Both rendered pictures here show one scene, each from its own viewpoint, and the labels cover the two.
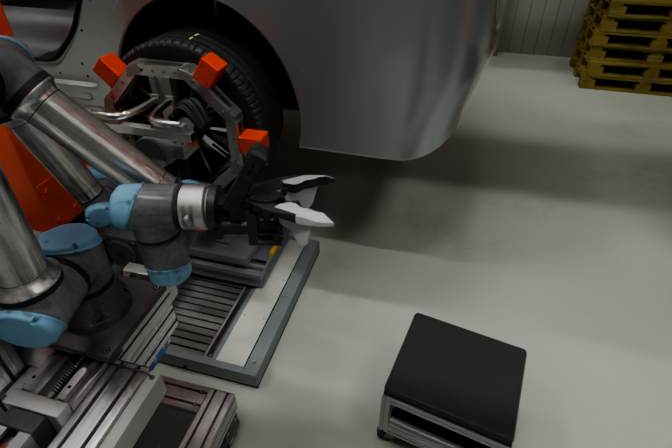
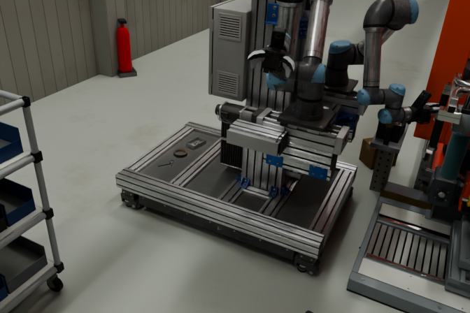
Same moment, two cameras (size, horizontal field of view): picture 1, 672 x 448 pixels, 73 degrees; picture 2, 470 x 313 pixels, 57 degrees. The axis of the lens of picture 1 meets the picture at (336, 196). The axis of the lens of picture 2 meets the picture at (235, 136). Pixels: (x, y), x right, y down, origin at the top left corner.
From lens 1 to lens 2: 1.53 m
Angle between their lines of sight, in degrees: 82
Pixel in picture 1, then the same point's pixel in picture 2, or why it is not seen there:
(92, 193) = (366, 83)
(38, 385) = (274, 114)
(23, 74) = not seen: outside the picture
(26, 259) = not seen: hidden behind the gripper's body
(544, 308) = not seen: outside the picture
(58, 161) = (366, 57)
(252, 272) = (455, 275)
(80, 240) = not seen: hidden behind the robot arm
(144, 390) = (270, 140)
